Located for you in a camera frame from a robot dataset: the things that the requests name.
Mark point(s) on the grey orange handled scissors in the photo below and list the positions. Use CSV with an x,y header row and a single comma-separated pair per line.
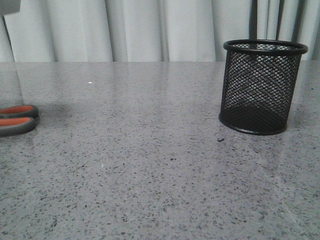
x,y
18,120

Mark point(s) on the black mesh pen bucket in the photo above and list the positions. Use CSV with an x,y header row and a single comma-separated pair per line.
x,y
258,85

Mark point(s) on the black vertical pole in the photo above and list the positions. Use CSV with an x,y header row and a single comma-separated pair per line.
x,y
253,20

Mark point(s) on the light grey curtain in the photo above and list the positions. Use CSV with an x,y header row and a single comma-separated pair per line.
x,y
149,30

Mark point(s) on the grey robot part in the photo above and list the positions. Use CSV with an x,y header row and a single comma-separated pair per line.
x,y
8,7

